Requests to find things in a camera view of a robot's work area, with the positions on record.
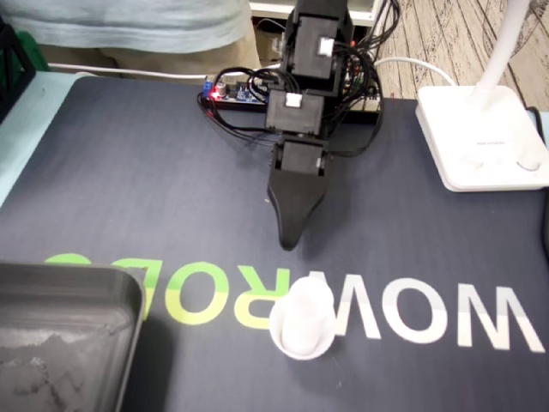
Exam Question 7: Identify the white desk lamp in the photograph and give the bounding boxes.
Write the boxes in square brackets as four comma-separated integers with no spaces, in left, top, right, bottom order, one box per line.
[414,0,549,193]

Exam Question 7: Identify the black plastic tray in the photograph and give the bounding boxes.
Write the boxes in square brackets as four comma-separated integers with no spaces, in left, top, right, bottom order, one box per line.
[0,260,146,412]

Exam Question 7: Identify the white plastic flanged cylinder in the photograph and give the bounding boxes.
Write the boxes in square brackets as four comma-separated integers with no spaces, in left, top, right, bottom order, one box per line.
[268,276,336,361]

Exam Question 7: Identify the black gripper body with motor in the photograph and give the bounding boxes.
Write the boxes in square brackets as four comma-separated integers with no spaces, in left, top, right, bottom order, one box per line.
[272,139,333,178]

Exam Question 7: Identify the thin black board wires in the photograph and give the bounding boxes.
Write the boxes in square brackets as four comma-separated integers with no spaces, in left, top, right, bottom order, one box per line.
[197,92,284,142]

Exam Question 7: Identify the white power cable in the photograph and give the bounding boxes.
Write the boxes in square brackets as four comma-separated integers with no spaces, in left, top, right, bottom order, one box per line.
[46,57,456,87]

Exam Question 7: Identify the black robot wire bundle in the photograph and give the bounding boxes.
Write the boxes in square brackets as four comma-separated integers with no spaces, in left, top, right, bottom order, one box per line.
[329,0,402,159]

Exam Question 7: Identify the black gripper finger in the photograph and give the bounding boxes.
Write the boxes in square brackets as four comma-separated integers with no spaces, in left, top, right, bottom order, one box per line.
[266,168,331,252]

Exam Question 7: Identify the person in light blue shirt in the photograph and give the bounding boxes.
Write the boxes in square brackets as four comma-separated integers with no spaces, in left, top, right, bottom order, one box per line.
[0,0,262,81]

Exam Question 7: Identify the blue circuit board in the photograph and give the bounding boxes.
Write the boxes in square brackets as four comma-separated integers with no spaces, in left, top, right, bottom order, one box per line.
[201,75,269,106]

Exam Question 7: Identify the green circuit board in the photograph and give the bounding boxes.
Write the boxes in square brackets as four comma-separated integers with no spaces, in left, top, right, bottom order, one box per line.
[349,59,382,111]

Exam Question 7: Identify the dark grey WOWROBO mat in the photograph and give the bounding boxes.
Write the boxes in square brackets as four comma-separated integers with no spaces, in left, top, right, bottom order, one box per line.
[0,76,549,412]

